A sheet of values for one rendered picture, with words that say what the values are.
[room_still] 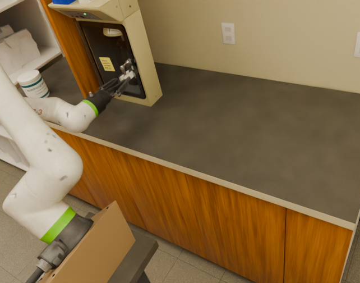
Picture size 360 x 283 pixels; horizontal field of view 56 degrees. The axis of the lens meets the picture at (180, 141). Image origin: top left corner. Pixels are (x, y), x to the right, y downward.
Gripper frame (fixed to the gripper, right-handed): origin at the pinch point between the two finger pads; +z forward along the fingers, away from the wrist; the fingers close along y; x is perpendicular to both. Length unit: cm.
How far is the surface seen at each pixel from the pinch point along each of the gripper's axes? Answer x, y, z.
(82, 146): 36, 29, -22
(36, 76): 6, 65, -8
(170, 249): 114, -12, -23
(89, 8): -36.1, 0.4, -7.0
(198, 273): 114, -37, -28
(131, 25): -22.7, -5.3, 7.6
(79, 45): -10.7, 31.7, 4.4
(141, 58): -6.4, -5.3, 8.0
